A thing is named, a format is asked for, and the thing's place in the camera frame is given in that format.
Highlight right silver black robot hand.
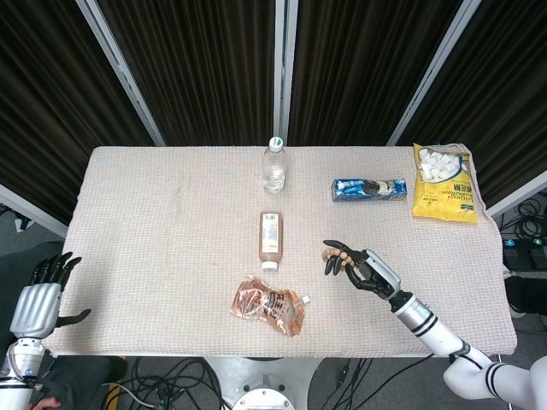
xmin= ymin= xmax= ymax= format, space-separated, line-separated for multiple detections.
xmin=322 ymin=239 xmax=403 ymax=300

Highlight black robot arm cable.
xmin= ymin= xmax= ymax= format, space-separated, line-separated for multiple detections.
xmin=358 ymin=343 xmax=497 ymax=410

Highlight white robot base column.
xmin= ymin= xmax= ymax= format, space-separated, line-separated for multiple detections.
xmin=232 ymin=356 xmax=320 ymax=410

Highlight grey metal partition post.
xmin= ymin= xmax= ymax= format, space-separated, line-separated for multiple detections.
xmin=75 ymin=0 xmax=167 ymax=147
xmin=386 ymin=0 xmax=482 ymax=147
xmin=486 ymin=169 xmax=547 ymax=219
xmin=0 ymin=183 xmax=69 ymax=237
xmin=273 ymin=0 xmax=299 ymax=147

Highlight black pleated curtain panel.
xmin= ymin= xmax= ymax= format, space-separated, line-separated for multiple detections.
xmin=399 ymin=0 xmax=547 ymax=208
xmin=0 ymin=0 xmax=157 ymax=226
xmin=288 ymin=0 xmax=465 ymax=147
xmin=96 ymin=0 xmax=281 ymax=147

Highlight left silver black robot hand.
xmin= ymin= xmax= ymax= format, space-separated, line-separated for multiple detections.
xmin=9 ymin=250 xmax=93 ymax=339

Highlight blue cookie box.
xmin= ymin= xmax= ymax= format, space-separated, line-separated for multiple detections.
xmin=332 ymin=178 xmax=408 ymax=203

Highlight brown spouted sauce pouch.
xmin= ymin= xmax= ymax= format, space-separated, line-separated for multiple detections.
xmin=229 ymin=275 xmax=312 ymax=338

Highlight coiled black cables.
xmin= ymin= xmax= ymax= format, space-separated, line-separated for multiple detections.
xmin=499 ymin=198 xmax=547 ymax=240

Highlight black floor cable bundle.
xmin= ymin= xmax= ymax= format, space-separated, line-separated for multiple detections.
xmin=102 ymin=356 xmax=234 ymax=410

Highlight dark grey cloth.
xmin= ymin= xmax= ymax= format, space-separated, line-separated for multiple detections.
xmin=42 ymin=356 xmax=127 ymax=410

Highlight brown drink bottle white cap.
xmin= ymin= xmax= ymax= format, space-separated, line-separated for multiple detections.
xmin=257 ymin=211 xmax=283 ymax=272

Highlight clear plastic water bottle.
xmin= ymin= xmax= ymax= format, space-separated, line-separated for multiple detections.
xmin=261 ymin=136 xmax=286 ymax=196

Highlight wooden bead bracelet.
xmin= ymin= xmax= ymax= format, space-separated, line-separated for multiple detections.
xmin=321 ymin=247 xmax=356 ymax=270

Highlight beige waffle tablecloth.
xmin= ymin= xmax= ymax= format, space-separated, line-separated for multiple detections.
xmin=42 ymin=144 xmax=518 ymax=359

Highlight yellow marshmallow bag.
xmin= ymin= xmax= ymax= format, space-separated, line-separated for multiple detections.
xmin=411 ymin=143 xmax=479 ymax=225

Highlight white floor cable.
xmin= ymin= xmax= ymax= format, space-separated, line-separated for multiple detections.
xmin=111 ymin=382 xmax=156 ymax=407

